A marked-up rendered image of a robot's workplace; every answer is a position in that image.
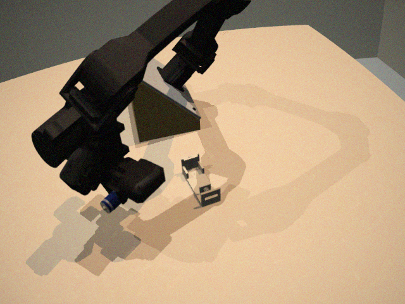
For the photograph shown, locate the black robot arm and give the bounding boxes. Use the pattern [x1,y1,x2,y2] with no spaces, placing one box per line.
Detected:
[31,0,251,196]

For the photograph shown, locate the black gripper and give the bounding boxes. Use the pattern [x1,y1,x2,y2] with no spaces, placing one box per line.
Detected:
[83,120,166,205]

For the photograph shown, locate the blue and silver battery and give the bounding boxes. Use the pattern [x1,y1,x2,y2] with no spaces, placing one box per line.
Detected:
[100,191,121,214]

